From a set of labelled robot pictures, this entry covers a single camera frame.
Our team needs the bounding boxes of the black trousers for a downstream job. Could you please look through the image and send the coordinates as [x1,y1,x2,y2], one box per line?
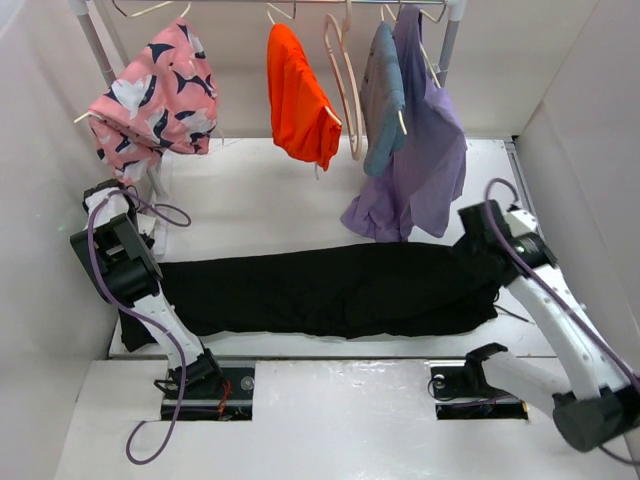
[121,242,501,353]

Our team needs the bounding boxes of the lilac purple shirt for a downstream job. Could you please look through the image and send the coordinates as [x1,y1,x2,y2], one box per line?
[341,5,467,242]

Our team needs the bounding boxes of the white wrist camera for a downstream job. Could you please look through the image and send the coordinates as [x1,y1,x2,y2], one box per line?
[136,213,158,240]
[504,204,539,237]

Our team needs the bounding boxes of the pink bird-print shorts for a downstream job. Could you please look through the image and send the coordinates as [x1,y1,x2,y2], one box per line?
[88,17,219,185]

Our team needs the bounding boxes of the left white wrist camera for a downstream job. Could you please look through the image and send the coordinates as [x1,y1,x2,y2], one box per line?
[136,213,158,240]

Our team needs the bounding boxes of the aluminium rail front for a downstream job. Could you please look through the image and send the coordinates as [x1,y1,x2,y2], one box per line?
[216,354,465,362]

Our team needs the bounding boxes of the grey metal clothes rack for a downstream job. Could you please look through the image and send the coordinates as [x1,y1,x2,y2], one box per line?
[69,0,469,261]

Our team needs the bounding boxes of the wooden hanger under orange shorts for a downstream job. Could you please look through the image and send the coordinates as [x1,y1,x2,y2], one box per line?
[264,0,344,180]

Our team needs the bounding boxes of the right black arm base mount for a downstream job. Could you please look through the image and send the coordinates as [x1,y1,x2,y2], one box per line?
[427,362,529,421]

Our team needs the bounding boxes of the aluminium rail right side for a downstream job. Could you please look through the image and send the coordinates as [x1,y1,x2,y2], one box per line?
[505,140,538,219]

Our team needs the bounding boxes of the empty pink wooden hanger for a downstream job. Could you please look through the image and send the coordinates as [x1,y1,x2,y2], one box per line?
[323,0,364,161]

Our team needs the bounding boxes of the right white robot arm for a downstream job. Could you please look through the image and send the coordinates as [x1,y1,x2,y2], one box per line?
[454,200,639,453]

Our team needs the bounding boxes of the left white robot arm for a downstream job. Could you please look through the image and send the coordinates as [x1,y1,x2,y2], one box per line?
[70,179,225,398]

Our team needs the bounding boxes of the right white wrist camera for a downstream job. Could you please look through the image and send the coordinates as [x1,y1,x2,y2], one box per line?
[504,204,539,237]

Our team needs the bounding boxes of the wooden hanger under lilac shirt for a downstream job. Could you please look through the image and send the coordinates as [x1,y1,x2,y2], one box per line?
[418,0,448,88]

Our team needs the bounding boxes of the aluminium rail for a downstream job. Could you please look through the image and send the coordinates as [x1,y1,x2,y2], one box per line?
[505,140,538,219]
[216,354,465,362]

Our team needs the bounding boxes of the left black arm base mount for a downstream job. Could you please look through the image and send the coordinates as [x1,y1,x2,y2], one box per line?
[154,360,256,422]

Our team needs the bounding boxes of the blue-grey shorts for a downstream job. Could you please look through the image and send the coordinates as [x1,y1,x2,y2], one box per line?
[359,22,406,177]

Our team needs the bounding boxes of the wooden hanger under blue shorts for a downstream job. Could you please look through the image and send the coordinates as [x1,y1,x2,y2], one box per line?
[379,0,407,135]

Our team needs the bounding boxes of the wooden hanger under pink shorts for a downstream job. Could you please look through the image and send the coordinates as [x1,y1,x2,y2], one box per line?
[73,1,193,124]

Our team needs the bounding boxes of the orange shorts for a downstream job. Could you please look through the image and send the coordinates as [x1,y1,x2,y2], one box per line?
[265,22,343,171]

